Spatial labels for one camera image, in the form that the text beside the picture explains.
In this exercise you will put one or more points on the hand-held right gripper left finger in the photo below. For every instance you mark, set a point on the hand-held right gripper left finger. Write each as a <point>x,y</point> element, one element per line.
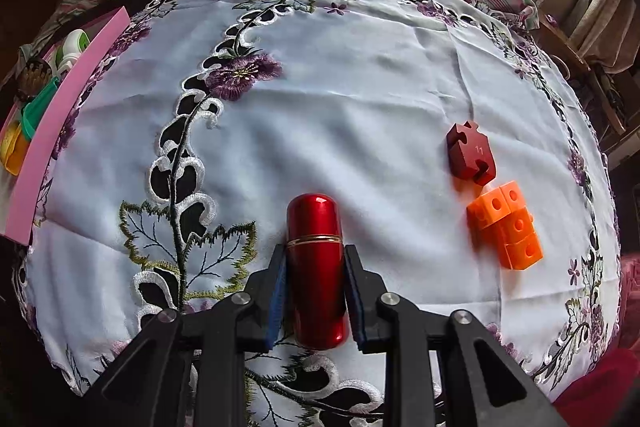
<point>277,302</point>

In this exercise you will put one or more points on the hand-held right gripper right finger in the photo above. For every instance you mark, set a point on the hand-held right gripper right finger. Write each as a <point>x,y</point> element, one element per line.
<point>353,302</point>

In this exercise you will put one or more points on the red metal capsule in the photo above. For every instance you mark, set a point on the red metal capsule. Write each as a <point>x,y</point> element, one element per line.
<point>316,257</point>

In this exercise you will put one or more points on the shallow pink cardboard box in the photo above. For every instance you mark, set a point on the shallow pink cardboard box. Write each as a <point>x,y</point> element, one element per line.
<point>60,117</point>

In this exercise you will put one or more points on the orange plastic piece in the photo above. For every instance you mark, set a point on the orange plastic piece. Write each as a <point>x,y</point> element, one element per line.
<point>17,159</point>

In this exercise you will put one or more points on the yellow oval toy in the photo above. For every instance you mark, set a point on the yellow oval toy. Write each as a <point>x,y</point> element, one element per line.
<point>7,139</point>

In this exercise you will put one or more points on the green and white stamp toy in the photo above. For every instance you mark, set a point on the green and white stamp toy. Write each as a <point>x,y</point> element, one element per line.
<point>74,49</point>

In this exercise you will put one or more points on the brown pine cone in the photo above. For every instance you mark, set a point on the brown pine cone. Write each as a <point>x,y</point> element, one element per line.
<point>34,79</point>

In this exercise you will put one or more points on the orange linking cubes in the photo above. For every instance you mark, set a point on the orange linking cubes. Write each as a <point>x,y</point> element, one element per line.
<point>505,227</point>

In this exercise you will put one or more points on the red puzzle piece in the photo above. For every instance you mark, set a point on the red puzzle piece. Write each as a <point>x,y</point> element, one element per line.
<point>467,154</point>

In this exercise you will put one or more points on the white embroidered floral tablecloth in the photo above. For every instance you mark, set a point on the white embroidered floral tablecloth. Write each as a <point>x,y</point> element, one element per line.
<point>350,82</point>

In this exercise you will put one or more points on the person's pink clothing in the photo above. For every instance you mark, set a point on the person's pink clothing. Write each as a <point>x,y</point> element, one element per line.
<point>615,357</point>

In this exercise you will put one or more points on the wooden shelf with clutter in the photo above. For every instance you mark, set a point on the wooden shelf with clutter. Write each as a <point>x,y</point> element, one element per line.
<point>615,107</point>

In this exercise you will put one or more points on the wooden desk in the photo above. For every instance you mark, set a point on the wooden desk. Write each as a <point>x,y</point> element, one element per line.
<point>565,42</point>

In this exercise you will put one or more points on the pink patterned curtain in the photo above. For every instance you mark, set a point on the pink patterned curtain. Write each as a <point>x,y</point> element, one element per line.
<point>607,22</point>

